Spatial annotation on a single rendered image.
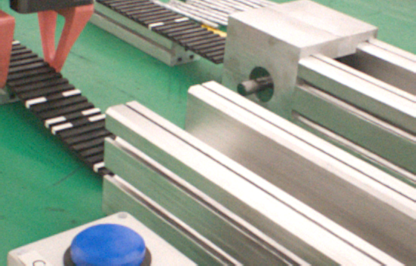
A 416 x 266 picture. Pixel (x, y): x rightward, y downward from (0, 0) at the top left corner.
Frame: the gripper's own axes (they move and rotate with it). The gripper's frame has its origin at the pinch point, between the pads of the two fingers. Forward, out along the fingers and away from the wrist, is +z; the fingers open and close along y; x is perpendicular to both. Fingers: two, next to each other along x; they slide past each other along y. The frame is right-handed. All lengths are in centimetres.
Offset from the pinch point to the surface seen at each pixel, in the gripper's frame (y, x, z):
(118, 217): -9.9, -27.7, -3.0
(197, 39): 18.6, -1.1, -0.3
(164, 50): 17.6, 3.0, 2.2
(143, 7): 19.3, 8.9, -0.3
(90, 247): -14.1, -31.1, -4.3
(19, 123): -2.5, -3.1, 3.1
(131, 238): -11.8, -31.6, -4.3
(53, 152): -2.9, -9.0, 3.1
